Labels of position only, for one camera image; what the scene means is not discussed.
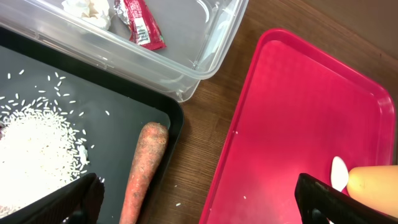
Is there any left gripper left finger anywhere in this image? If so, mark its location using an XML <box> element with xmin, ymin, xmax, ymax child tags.
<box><xmin>1</xmin><ymin>173</ymin><xmax>105</xmax><ymax>224</ymax></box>

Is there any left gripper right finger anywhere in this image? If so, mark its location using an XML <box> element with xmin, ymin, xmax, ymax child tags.
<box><xmin>294</xmin><ymin>173</ymin><xmax>397</xmax><ymax>224</ymax></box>

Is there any white plastic spoon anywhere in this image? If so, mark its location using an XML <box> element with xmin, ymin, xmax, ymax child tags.
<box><xmin>330</xmin><ymin>156</ymin><xmax>349</xmax><ymax>192</ymax></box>

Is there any yellow plastic cup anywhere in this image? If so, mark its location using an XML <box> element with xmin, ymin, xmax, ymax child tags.
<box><xmin>346</xmin><ymin>165</ymin><xmax>397</xmax><ymax>218</ymax></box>

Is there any white rice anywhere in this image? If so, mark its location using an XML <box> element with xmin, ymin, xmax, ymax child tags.
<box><xmin>1</xmin><ymin>68</ymin><xmax>94</xmax><ymax>218</ymax></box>

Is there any orange carrot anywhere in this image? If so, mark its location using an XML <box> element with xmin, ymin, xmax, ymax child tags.
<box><xmin>119</xmin><ymin>122</ymin><xmax>169</xmax><ymax>224</ymax></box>

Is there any red snack wrapper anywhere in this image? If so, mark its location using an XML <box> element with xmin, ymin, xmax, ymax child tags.
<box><xmin>114</xmin><ymin>0</ymin><xmax>167</xmax><ymax>50</ymax></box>

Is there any white tissue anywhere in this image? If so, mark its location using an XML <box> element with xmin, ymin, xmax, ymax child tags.
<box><xmin>62</xmin><ymin>0</ymin><xmax>111</xmax><ymax>30</ymax></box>

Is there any red serving tray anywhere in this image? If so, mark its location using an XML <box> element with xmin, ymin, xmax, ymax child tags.
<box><xmin>200</xmin><ymin>29</ymin><xmax>396</xmax><ymax>223</ymax></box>

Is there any black plastic bin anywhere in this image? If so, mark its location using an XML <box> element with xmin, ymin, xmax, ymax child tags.
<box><xmin>1</xmin><ymin>28</ymin><xmax>184</xmax><ymax>223</ymax></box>

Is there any clear plastic bin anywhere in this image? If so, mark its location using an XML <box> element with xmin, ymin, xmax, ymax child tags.
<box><xmin>1</xmin><ymin>0</ymin><xmax>247</xmax><ymax>102</ymax></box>

